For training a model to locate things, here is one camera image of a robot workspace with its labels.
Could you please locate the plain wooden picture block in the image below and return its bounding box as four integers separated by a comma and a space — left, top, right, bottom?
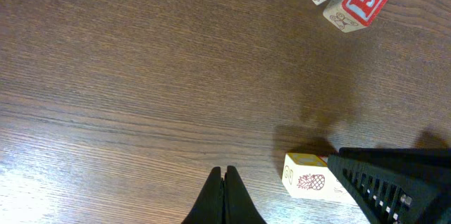
282, 152, 357, 205

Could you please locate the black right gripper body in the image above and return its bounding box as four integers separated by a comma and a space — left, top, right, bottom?
328, 147, 450, 224

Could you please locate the wooden block red E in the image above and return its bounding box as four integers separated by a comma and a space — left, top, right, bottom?
323, 0, 388, 32

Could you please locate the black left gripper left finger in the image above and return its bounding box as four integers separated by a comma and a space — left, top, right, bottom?
182, 167, 224, 224

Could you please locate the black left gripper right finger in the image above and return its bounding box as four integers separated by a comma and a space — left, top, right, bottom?
223, 166, 266, 224

